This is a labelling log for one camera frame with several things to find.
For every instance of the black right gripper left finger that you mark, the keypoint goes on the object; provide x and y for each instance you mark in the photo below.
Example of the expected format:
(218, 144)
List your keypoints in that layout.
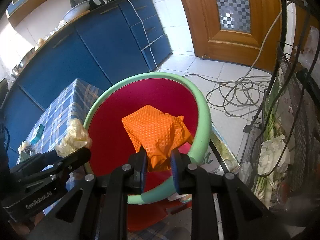
(96, 208)

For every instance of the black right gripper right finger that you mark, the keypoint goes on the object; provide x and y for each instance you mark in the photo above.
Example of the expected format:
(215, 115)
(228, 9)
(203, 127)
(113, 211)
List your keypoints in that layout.
(243, 215)

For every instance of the cream tissue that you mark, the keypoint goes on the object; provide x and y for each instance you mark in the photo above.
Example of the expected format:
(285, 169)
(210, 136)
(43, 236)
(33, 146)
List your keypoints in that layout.
(76, 138)

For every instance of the orange textured cloth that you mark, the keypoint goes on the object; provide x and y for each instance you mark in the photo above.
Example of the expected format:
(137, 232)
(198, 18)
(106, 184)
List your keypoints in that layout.
(158, 133)

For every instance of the blue kitchen cabinet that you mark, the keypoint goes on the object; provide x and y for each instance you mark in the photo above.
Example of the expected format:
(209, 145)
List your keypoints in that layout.
(115, 41)

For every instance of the white teal cardboard box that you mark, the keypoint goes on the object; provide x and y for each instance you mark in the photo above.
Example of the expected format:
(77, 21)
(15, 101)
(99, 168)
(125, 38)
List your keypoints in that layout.
(38, 135)

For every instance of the blue plaid tablecloth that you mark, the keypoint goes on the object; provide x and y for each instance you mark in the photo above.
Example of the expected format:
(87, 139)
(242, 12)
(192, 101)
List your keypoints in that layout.
(74, 102)

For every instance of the red basin with green rim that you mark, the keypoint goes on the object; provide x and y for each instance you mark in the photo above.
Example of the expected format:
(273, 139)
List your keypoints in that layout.
(111, 145)

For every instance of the white ceramic bowl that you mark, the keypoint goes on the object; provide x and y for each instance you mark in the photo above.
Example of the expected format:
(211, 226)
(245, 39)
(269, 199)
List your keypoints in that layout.
(76, 11)

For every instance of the wooden door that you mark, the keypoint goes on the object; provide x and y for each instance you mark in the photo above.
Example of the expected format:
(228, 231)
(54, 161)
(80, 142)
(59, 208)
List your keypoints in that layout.
(238, 31)

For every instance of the black wire rack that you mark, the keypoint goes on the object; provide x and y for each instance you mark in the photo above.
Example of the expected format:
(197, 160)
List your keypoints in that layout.
(282, 158)

